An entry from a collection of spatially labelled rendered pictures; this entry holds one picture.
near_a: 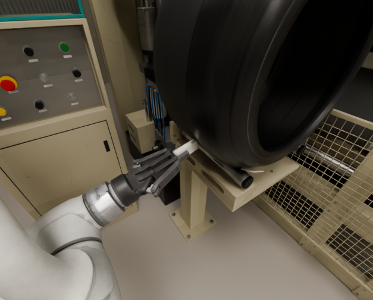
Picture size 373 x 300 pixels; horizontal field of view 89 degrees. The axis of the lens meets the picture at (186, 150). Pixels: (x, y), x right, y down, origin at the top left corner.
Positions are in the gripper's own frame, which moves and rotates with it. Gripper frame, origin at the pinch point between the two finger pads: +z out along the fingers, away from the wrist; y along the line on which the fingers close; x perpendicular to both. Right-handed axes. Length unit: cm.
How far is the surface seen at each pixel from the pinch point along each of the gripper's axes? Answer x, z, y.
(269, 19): -26.8, 13.4, -12.0
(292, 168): 31.2, 36.7, -10.9
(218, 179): 17.3, 6.5, -3.0
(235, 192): 17.5, 7.5, -10.2
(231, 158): 0.6, 6.6, -9.9
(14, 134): 1, -47, 61
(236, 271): 106, 3, -13
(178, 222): 101, -9, 35
